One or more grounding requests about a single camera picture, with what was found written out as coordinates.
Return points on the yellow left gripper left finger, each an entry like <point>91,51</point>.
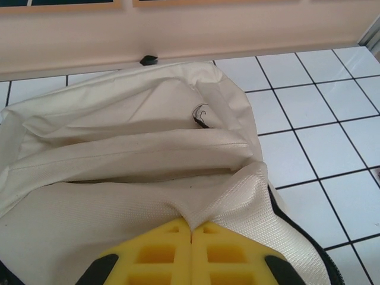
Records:
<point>154,255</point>

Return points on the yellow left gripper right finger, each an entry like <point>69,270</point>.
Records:
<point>237,255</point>

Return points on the beige canvas backpack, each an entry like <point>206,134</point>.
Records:
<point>133,154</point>

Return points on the black wall clip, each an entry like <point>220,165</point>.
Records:
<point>149,60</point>

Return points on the aluminium corner post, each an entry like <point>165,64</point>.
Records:
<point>369,32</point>

